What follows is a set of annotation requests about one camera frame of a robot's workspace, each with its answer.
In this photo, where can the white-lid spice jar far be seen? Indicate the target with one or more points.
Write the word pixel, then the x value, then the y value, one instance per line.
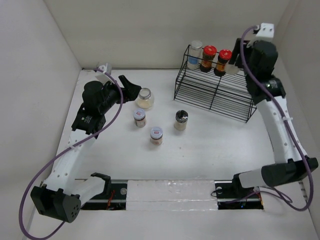
pixel 139 117

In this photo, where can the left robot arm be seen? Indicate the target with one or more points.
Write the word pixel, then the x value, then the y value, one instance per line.
pixel 61 197

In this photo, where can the black-cap grinder bottle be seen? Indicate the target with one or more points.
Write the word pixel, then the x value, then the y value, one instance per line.
pixel 181 119

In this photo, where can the black wire rack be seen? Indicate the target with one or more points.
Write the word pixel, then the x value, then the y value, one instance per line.
pixel 224 95

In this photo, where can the red-lid orange-label sauce jar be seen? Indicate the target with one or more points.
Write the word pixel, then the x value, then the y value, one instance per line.
pixel 223 58

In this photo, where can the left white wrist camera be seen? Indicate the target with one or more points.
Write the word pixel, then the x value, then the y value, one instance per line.
pixel 103 72

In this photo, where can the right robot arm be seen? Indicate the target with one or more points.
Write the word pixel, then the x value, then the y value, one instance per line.
pixel 269 96

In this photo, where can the silver-cap shaker bottle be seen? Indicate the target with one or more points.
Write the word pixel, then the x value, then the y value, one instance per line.
pixel 233 69

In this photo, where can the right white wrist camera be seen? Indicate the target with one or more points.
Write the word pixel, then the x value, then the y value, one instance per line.
pixel 264 32

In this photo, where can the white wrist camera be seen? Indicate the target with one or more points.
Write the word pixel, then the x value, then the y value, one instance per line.
pixel 264 32
pixel 103 72

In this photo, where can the white-lid spice jar near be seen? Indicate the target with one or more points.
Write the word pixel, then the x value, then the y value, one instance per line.
pixel 156 135

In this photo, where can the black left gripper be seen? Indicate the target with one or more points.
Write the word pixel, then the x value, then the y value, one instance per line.
pixel 131 91

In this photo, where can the red-lid dark sauce jar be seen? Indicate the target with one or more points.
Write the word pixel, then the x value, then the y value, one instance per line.
pixel 208 55

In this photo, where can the white-lid spice jar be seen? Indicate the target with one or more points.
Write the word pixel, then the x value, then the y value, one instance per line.
pixel 139 117
pixel 156 135

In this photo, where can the blue-label jar silver lid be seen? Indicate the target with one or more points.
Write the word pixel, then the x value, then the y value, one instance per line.
pixel 195 50

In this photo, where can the round glass jar silver rim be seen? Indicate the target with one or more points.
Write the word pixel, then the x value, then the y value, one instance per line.
pixel 145 99

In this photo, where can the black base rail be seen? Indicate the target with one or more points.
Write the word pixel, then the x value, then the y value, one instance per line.
pixel 174 195

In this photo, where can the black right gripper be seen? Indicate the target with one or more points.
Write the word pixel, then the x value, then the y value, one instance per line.
pixel 235 51

